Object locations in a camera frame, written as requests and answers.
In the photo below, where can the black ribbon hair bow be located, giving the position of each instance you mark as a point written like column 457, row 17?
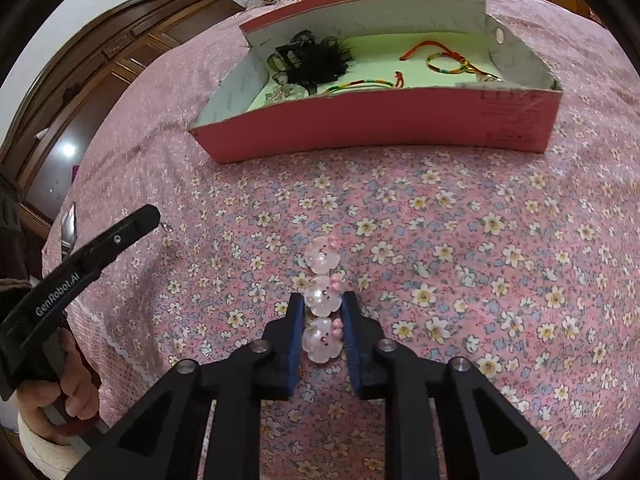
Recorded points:
column 320, row 67

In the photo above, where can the person's left hand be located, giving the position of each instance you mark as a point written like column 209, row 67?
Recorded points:
column 75, row 390

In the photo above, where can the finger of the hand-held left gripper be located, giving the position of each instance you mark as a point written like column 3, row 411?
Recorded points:
column 125, row 232

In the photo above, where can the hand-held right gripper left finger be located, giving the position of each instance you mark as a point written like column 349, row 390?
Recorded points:
column 296, row 345

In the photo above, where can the dark wooden wardrobe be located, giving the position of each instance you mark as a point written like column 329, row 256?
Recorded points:
column 100, row 70

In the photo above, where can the small metal earring hook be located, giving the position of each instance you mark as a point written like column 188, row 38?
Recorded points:
column 167, row 230

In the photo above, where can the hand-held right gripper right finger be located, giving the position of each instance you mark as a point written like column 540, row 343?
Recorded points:
column 350, row 345

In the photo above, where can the red cardboard box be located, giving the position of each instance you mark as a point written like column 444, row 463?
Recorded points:
column 375, row 120

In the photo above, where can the pink floral bedsheet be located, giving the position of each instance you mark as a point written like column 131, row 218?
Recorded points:
column 450, row 260

